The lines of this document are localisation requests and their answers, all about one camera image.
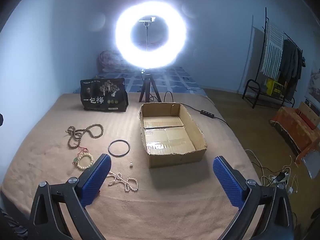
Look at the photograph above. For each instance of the landscape wall poster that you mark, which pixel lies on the landscape wall poster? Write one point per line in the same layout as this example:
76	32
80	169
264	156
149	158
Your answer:
315	85

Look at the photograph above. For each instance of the cardboard box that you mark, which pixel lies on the cardboard box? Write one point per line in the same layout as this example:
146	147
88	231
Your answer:
170	140

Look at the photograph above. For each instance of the striped towel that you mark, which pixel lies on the striped towel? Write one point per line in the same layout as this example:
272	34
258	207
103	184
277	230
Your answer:
272	50

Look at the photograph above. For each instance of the black clothes rack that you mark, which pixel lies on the black clothes rack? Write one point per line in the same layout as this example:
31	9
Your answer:
250	87

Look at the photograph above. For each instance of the black bangle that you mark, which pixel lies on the black bangle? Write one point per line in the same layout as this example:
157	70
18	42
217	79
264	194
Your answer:
109	150

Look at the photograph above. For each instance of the orange cloth covered box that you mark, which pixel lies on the orange cloth covered box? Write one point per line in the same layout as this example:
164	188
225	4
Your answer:
292	130

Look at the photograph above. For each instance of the rolled pink quilt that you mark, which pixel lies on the rolled pink quilt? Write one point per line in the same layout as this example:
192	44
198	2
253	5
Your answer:
107	61

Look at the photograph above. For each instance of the wooden board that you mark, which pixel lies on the wooden board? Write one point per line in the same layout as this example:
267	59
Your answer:
308	110

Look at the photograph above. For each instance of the phone clamp holder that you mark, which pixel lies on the phone clamp holder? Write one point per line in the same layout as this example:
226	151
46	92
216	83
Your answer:
147	19

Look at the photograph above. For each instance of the black snack bag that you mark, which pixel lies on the black snack bag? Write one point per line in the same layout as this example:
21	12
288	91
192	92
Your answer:
103	95

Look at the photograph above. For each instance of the blue patterned bedsheet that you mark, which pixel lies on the blue patterned bedsheet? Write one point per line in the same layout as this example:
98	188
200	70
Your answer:
175	80

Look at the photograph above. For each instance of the silver plastic bag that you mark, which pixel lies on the silver plastic bag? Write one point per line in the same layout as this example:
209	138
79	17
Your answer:
312	165

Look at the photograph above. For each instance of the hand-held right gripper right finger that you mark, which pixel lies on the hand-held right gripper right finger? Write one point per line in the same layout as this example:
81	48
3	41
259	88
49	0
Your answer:
227	177

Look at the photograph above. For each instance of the power strip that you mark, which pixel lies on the power strip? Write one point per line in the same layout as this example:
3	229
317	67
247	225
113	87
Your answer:
281	176

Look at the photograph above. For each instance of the dark hanging clothes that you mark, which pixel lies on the dark hanging clothes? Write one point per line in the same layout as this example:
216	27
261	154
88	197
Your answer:
291	60

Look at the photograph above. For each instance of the black tripod stand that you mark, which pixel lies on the black tripod stand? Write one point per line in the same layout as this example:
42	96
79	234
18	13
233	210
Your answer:
149	85

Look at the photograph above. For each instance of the red box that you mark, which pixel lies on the red box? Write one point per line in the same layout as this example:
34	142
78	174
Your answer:
305	118

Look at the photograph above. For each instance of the yellow box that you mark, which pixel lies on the yellow box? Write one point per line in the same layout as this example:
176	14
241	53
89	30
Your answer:
273	87

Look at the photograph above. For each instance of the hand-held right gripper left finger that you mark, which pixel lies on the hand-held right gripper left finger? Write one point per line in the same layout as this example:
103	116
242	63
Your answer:
96	180

